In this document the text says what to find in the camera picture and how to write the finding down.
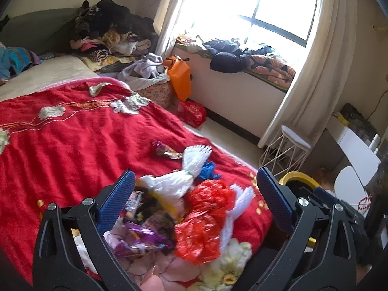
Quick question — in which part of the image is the window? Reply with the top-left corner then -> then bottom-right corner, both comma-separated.
182,0 -> 322,49

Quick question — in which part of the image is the white wire stool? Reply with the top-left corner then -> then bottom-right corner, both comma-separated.
259,125 -> 313,178

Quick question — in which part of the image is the camouflage bag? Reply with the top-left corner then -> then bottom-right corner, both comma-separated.
339,102 -> 379,140

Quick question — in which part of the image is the red bead string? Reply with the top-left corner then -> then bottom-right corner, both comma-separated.
358,194 -> 375,212

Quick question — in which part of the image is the silver snack wrapper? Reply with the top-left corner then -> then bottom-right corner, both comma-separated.
124,189 -> 144,222

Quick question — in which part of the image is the colourful striped cloth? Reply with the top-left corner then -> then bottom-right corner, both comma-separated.
0,42 -> 43,82

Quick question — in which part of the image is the floral fabric basket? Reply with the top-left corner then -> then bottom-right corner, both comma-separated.
133,77 -> 175,110

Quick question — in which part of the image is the red floral blanket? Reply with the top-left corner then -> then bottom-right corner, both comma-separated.
0,79 -> 273,291

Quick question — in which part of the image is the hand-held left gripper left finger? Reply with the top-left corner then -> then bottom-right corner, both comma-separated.
32,169 -> 143,291

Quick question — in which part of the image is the blue candy wrapper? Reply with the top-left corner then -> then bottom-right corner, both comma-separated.
198,161 -> 222,182

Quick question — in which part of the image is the beige bed sheet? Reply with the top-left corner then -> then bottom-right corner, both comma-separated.
0,54 -> 100,104

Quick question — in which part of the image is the purple gold candy wrapper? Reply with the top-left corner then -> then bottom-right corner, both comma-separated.
152,140 -> 185,160

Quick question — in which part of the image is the dark puffer jacket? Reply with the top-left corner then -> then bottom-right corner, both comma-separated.
202,39 -> 273,74

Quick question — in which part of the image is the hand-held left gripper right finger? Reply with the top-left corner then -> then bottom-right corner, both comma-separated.
233,167 -> 358,291

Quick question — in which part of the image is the white scalloped cabinet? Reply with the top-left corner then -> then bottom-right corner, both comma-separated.
333,167 -> 376,203

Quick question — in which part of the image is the orange patterned quilt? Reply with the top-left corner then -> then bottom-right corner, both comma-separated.
242,53 -> 297,86

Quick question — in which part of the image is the yellow round trash bin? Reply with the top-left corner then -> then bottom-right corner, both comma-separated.
278,171 -> 323,197

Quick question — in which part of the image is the dark fleece clothing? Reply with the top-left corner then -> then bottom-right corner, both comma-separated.
355,227 -> 388,276

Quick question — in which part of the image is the white bottle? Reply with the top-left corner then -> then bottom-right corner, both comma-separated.
370,133 -> 381,155

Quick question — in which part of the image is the white desk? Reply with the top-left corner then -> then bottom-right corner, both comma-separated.
326,118 -> 382,173

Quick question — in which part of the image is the pile of clothes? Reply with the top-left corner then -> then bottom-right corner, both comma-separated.
70,0 -> 160,67

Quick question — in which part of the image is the red plastic shopping bag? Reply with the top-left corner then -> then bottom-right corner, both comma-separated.
176,101 -> 207,128

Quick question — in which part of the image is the lavender garment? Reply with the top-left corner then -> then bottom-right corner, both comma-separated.
118,53 -> 169,82

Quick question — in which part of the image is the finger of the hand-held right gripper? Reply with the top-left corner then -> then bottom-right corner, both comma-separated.
313,187 -> 367,229

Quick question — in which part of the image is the orange paper bag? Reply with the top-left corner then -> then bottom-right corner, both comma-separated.
162,55 -> 192,102

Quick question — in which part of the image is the dark green headboard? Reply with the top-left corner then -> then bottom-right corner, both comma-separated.
0,8 -> 82,57

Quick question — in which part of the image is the cream curtain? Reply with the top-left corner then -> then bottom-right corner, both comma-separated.
258,0 -> 358,149
153,0 -> 194,58

